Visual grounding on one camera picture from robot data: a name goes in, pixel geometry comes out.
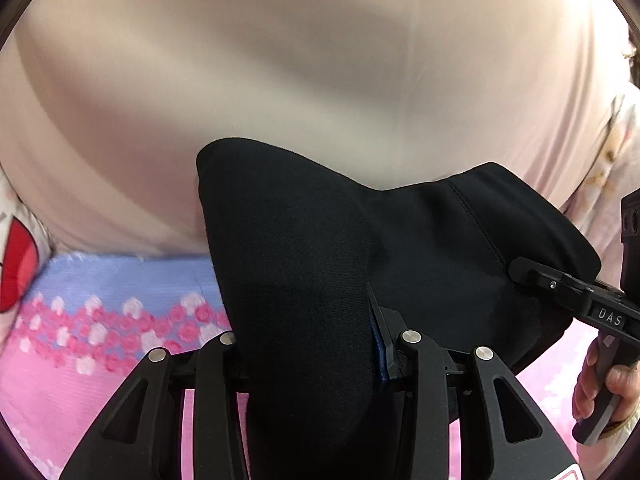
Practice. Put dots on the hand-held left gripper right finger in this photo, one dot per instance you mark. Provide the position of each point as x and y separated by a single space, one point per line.
415 355

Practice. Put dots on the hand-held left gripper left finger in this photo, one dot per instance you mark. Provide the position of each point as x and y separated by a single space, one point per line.
220 360

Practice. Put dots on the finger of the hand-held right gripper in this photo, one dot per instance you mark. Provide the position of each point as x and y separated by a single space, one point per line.
565 292

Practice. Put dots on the black pants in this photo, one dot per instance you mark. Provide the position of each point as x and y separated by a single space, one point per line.
300 260

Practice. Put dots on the person's right hand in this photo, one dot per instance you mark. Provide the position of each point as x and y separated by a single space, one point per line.
627 385

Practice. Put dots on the pale floral blanket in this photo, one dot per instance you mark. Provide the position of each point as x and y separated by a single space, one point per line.
600 210

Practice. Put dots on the pink floral bed sheet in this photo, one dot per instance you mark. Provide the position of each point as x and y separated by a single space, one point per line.
100 335

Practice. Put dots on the white cartoon pillow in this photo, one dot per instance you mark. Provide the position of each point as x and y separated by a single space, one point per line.
20 260

